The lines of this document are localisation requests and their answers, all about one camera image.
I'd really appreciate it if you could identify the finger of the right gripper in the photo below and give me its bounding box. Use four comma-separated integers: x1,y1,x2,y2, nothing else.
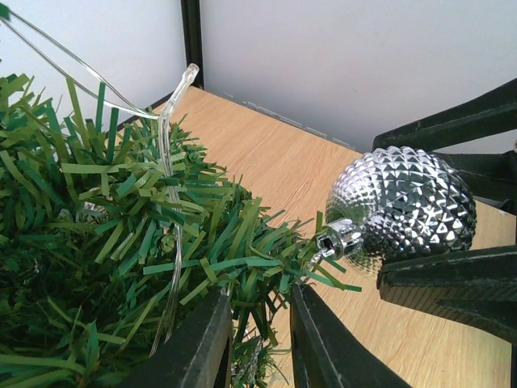
376,246,516,344
372,79,516,202

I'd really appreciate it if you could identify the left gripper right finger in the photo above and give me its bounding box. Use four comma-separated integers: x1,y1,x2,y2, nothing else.
290,285,409,388

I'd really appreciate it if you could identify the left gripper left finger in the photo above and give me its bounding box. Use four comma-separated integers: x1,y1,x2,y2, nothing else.
119,288,233,388

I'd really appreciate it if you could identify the silver ball ornament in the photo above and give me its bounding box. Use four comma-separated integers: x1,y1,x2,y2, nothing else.
315,146,477,276

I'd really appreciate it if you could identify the small green christmas tree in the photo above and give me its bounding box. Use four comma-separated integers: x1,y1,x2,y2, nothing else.
1,74,347,387

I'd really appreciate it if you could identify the clear led light string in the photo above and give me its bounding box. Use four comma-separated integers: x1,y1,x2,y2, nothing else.
0,7,255,381

